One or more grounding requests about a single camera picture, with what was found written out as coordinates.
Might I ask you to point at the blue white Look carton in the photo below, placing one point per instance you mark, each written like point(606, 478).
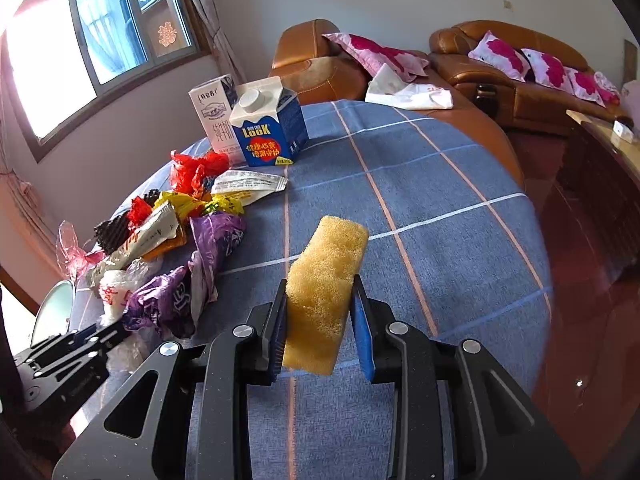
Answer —
point(268, 123)

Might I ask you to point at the blue plaid tablecloth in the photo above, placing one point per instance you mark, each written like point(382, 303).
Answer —
point(454, 249)

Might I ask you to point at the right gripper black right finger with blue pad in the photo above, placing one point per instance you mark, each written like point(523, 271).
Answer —
point(457, 413)

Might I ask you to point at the purple plastic bag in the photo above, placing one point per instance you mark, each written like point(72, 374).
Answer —
point(174, 302)

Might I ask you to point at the window with grey frame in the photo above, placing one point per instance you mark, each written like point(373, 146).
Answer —
point(65, 60)

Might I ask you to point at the white printed snack wrapper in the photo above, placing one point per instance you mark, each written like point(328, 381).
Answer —
point(248, 186)

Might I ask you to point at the white tall milk carton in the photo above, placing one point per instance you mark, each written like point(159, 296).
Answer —
point(213, 102)

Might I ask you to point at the black corrugated wrapper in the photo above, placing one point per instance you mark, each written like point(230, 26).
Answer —
point(111, 234)

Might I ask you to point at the pink clear plastic bag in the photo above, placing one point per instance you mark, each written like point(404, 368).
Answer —
point(73, 261)

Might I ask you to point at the beige orange snack wrapper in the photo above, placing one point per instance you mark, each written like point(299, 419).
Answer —
point(161, 225)

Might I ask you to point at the red orange blue wrapper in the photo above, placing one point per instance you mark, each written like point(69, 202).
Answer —
point(138, 212)

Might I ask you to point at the yellow snack wrapper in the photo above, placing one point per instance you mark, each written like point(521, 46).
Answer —
point(186, 206)

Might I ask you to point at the white cloth bag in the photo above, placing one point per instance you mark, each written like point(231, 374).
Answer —
point(387, 88)

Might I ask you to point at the left side pink curtain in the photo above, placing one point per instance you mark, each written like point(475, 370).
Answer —
point(23, 208)

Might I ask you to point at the pink white sofa pillow right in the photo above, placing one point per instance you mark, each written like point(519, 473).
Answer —
point(593, 87)

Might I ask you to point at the yellow sponge block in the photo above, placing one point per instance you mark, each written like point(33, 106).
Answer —
point(318, 290)

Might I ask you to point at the pink white sofa pillow left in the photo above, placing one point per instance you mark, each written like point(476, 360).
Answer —
point(497, 53)

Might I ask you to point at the white red plastic bag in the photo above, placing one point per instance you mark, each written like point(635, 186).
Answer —
point(116, 286)

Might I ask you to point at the teal cartoon trash bin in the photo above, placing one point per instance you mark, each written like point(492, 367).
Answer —
point(53, 316)

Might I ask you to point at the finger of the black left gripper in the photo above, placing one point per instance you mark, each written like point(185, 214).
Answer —
point(85, 335)

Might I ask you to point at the pink white sofa pillow middle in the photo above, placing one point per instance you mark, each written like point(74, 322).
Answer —
point(548, 70)

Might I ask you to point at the wooden side cabinet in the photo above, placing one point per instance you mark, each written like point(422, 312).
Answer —
point(602, 170)

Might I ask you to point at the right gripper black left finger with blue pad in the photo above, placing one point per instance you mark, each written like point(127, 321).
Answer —
point(182, 401)

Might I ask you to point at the pink white sofa pillow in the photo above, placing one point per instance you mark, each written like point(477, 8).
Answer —
point(593, 87)
point(497, 53)
point(548, 70)

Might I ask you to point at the pink white pillow on armchair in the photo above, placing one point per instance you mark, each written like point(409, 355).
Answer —
point(372, 57)

